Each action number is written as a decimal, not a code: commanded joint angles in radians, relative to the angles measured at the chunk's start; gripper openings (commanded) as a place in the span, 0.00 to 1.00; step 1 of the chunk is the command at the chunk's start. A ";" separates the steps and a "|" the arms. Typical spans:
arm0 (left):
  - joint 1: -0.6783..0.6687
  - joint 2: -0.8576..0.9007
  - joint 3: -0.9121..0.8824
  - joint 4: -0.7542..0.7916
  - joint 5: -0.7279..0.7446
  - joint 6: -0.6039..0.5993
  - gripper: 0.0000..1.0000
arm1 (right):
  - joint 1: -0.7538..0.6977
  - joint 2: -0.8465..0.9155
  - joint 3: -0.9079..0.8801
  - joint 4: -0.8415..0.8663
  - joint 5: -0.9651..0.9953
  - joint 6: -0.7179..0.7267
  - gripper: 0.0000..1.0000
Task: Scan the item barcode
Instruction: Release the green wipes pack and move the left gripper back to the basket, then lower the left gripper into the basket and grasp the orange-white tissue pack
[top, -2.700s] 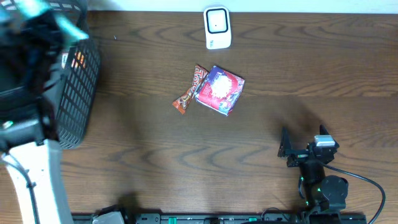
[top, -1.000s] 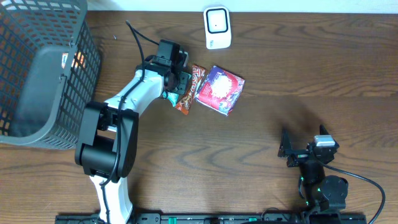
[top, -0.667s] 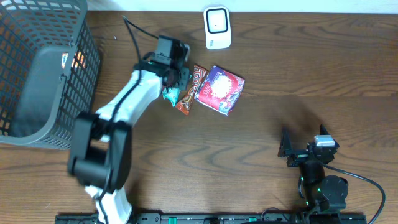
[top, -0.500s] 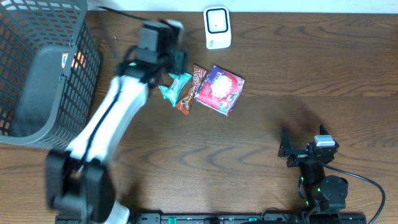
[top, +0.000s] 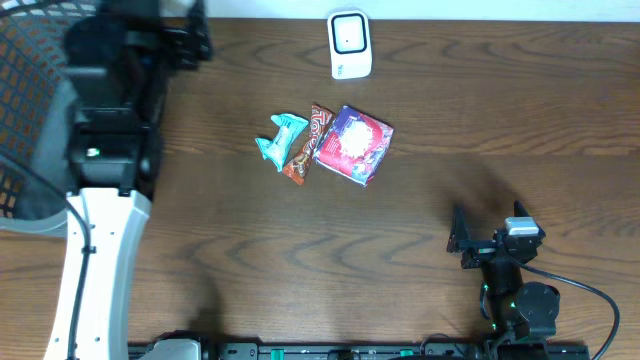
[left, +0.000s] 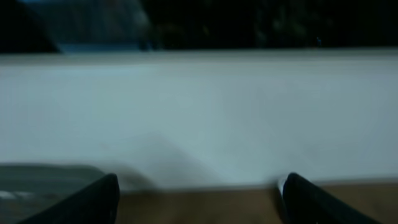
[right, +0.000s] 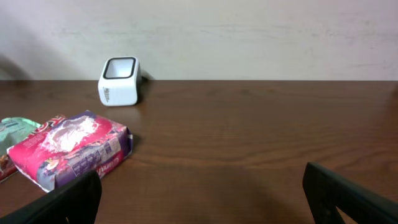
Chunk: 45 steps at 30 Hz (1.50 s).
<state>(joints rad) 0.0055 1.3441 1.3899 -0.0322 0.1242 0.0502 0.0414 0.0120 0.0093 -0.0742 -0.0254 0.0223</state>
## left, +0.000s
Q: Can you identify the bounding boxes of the dark grey plastic basket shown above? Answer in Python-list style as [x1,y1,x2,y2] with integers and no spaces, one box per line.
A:
[1,164,105,223]

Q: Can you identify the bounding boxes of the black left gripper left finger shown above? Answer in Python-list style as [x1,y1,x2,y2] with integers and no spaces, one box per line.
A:
[19,174,120,224]

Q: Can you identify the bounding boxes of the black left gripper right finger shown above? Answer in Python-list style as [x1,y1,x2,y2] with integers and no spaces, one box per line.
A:
[281,173,379,224]

